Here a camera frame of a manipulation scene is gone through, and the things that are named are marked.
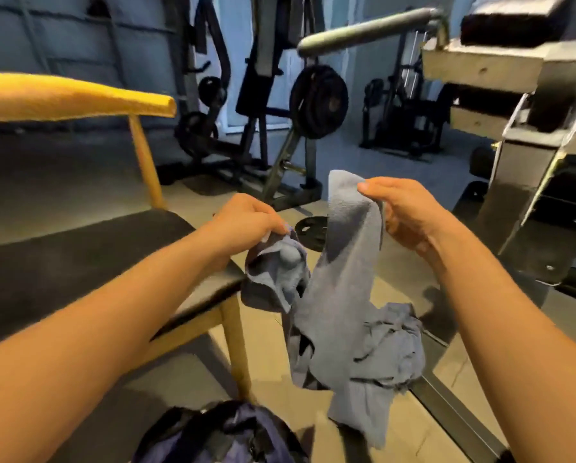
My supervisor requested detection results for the person's right hand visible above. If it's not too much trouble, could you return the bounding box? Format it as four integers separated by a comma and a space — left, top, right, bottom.
357, 176, 453, 261

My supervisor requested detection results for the person's left hand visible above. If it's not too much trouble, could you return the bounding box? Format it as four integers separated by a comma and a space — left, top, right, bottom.
203, 194, 291, 271

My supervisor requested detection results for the single blue-grey towel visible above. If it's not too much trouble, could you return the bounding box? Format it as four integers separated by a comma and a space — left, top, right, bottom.
242, 169, 386, 386

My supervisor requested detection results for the navy blue bag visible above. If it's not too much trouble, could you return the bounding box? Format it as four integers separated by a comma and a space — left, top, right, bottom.
133, 400, 308, 463

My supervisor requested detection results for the person's right forearm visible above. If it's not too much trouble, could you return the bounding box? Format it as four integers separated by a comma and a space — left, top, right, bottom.
427, 221, 576, 463

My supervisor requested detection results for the person's left forearm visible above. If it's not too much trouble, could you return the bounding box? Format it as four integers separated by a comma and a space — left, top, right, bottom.
0, 236, 233, 463

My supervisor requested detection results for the loose black weight plate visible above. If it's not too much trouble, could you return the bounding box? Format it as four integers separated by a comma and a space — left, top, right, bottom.
296, 215, 330, 253

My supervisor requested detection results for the black exercise machine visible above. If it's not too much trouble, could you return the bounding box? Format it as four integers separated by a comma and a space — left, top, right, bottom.
360, 28, 453, 160

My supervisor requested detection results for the mounted black weight plate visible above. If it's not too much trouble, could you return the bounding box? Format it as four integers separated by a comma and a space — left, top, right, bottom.
290, 64, 350, 141

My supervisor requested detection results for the wooden chair with black seat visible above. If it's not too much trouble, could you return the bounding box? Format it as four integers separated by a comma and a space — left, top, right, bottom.
0, 72, 253, 401

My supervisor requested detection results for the pale barbell bar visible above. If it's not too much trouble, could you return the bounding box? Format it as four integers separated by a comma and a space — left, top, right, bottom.
297, 7, 450, 60

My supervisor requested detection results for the grey shelf unit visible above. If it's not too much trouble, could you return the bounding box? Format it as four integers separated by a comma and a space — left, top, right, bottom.
0, 0, 187, 78

